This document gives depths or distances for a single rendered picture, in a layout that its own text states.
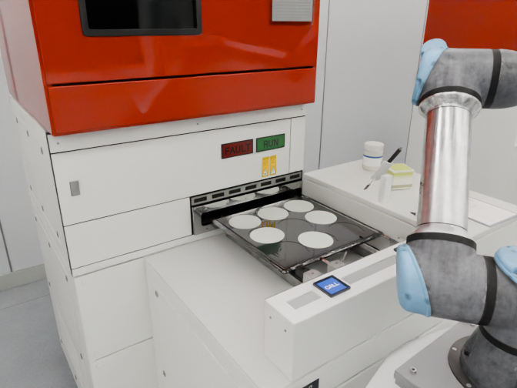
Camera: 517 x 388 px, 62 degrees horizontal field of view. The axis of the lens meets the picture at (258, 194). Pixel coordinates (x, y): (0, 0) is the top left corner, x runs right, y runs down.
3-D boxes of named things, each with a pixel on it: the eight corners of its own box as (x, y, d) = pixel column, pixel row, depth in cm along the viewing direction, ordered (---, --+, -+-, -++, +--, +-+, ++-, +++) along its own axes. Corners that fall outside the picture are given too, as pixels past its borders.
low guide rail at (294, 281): (225, 235, 141) (225, 227, 140) (231, 234, 142) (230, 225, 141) (333, 316, 103) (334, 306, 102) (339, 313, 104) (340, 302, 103)
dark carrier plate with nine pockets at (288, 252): (216, 220, 135) (216, 219, 134) (301, 197, 153) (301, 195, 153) (285, 269, 109) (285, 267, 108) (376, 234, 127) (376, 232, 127)
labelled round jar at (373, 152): (358, 167, 162) (360, 142, 158) (370, 164, 166) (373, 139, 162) (372, 172, 157) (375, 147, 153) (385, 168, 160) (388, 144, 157)
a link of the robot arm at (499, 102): (573, 46, 77) (503, 70, 123) (505, 45, 80) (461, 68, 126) (559, 112, 79) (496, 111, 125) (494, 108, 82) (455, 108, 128)
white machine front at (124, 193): (71, 273, 120) (45, 132, 105) (297, 207, 163) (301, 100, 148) (74, 279, 117) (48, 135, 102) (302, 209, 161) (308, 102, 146)
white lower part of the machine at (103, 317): (62, 359, 202) (28, 197, 171) (215, 299, 246) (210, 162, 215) (109, 482, 148) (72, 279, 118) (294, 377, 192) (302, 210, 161)
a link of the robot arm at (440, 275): (496, 323, 65) (501, 34, 83) (393, 306, 69) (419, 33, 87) (476, 330, 76) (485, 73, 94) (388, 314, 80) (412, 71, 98)
